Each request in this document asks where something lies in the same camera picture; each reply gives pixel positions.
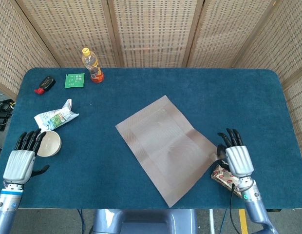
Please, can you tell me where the white green snack bag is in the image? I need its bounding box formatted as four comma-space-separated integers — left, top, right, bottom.
34, 98, 79, 132

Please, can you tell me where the blue cable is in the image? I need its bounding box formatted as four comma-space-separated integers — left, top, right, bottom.
77, 209, 86, 234

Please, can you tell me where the blue grey robot torso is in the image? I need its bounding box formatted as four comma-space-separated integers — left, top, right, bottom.
89, 209, 198, 234

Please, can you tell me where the white table leg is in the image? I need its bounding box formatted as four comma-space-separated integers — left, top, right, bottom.
208, 209, 216, 234

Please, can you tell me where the orange drink bottle yellow cap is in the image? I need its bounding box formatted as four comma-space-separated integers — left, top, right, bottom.
82, 47, 105, 84

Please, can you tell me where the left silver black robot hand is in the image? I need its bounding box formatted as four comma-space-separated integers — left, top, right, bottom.
2, 128, 50, 185

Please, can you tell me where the black box with red cap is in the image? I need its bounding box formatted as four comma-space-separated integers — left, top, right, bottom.
34, 76, 57, 95

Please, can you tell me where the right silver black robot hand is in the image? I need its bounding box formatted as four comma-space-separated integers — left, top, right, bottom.
216, 128, 254, 178

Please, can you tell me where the blue table cloth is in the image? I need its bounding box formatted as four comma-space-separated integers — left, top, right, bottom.
6, 67, 297, 211

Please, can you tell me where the green sachet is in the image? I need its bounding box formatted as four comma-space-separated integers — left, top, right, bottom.
64, 73, 85, 89

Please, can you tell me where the woven bamboo screen panel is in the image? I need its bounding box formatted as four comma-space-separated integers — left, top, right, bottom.
232, 0, 302, 161
0, 0, 60, 100
16, 0, 122, 68
182, 0, 278, 69
107, 0, 205, 68

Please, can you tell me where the beige bowl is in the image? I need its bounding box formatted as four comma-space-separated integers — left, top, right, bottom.
36, 130, 62, 157

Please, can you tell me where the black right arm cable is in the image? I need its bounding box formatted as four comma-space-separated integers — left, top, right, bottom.
229, 184, 241, 234

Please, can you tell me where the black equipment with cables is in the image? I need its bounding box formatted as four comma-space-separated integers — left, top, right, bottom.
0, 99, 16, 131

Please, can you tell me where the grey woven placemat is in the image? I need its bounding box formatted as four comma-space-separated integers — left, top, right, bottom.
115, 95, 226, 209

